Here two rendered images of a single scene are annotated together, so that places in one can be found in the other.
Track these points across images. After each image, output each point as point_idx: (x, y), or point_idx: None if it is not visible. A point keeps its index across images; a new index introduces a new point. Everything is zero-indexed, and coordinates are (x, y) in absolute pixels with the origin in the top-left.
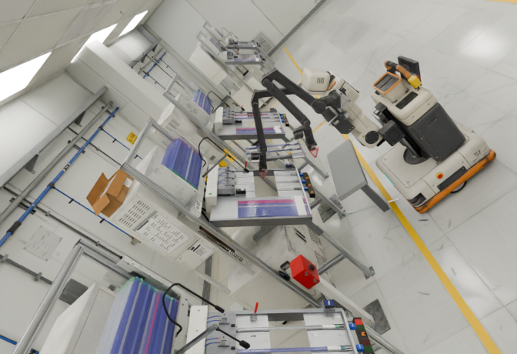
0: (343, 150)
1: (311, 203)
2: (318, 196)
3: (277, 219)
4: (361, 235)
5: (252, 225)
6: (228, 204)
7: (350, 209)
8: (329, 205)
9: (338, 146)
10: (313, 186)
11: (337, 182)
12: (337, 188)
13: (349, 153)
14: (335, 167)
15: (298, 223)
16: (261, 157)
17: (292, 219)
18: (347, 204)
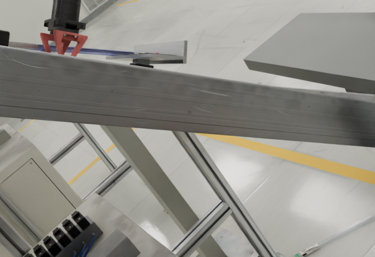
0: (302, 28)
1: (195, 225)
2: (196, 222)
3: (243, 91)
4: None
5: (92, 113)
6: None
7: (296, 247)
8: (248, 232)
9: (274, 34)
10: (210, 157)
11: (350, 67)
12: (368, 74)
13: (334, 20)
14: (302, 56)
15: (333, 136)
16: None
17: (313, 105)
18: (277, 239)
